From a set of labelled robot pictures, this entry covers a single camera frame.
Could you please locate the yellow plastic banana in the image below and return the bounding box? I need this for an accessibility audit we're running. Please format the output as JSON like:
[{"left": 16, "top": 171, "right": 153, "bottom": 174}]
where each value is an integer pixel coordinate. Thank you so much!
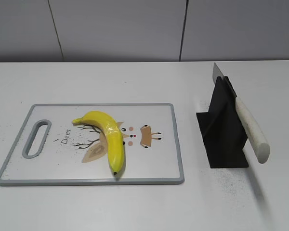
[{"left": 72, "top": 111, "right": 125, "bottom": 175}]

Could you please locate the black knife stand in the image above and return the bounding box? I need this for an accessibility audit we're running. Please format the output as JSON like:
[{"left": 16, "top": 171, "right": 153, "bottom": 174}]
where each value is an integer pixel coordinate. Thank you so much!
[{"left": 196, "top": 77, "right": 249, "bottom": 168}]

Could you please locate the white deer print cutting board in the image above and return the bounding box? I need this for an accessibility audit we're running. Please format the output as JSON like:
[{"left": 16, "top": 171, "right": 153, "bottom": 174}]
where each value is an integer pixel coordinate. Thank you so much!
[{"left": 0, "top": 103, "right": 184, "bottom": 186}]

